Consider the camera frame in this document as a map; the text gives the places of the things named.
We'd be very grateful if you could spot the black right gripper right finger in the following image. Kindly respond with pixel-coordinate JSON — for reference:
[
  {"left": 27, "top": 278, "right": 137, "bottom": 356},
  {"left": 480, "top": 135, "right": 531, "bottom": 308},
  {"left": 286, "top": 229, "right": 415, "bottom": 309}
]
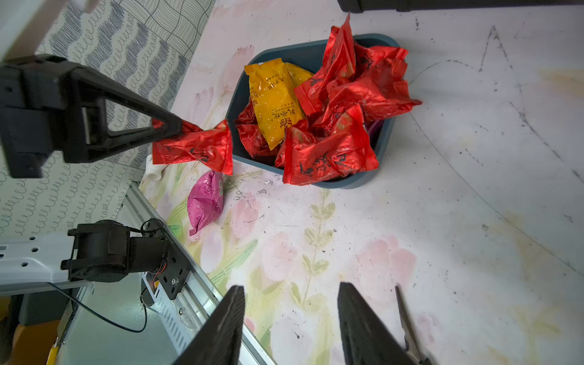
[{"left": 337, "top": 282, "right": 414, "bottom": 365}]

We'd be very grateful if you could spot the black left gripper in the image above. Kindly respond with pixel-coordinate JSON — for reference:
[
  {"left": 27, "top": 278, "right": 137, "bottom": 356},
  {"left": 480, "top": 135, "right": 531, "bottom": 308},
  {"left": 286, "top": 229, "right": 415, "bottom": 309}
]
[{"left": 1, "top": 55, "right": 182, "bottom": 178}]

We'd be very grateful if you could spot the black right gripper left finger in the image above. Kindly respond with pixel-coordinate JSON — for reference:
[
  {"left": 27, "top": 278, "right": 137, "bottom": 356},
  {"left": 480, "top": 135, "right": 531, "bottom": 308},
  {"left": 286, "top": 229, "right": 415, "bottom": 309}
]
[{"left": 174, "top": 286, "right": 245, "bottom": 365}]

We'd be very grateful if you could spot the red tea bag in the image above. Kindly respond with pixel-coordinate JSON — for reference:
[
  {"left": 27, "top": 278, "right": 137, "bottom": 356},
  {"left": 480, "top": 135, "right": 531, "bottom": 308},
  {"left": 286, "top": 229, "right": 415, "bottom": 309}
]
[{"left": 152, "top": 120, "right": 234, "bottom": 175}]

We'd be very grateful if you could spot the magenta tea bag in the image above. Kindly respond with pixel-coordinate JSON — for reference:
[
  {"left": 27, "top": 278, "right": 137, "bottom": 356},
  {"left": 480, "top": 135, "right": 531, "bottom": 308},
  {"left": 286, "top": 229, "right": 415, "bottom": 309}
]
[{"left": 187, "top": 170, "right": 224, "bottom": 237}]

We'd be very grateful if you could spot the yellow tea bag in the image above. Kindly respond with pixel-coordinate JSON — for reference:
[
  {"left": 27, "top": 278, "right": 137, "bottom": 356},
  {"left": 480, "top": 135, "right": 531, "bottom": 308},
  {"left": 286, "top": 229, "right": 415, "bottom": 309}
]
[{"left": 244, "top": 59, "right": 313, "bottom": 151}]

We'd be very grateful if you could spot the teal plastic storage box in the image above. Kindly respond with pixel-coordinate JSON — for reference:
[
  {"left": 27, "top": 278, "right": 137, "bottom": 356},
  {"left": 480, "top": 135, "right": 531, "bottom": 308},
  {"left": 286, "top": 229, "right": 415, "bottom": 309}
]
[{"left": 226, "top": 33, "right": 398, "bottom": 189}]

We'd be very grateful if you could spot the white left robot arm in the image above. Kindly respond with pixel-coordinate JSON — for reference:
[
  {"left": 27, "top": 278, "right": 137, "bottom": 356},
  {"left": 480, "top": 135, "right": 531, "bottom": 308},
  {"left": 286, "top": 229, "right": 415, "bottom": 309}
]
[{"left": 1, "top": 55, "right": 187, "bottom": 298}]

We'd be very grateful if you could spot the pile of red tea bags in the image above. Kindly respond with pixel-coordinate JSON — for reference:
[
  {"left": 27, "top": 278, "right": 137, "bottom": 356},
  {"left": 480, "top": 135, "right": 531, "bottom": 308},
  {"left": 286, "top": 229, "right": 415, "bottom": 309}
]
[{"left": 235, "top": 23, "right": 419, "bottom": 186}]

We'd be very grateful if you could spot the black plastic toolbox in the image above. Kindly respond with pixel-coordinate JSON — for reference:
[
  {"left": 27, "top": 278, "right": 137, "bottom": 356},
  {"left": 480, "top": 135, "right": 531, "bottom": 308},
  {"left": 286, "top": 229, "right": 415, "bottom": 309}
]
[{"left": 338, "top": 0, "right": 583, "bottom": 14}]

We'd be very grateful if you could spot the aluminium mounting rail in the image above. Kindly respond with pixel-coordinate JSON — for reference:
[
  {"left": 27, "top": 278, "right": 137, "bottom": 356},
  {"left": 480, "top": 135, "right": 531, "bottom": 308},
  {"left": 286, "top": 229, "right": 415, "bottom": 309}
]
[{"left": 122, "top": 182, "right": 279, "bottom": 365}]

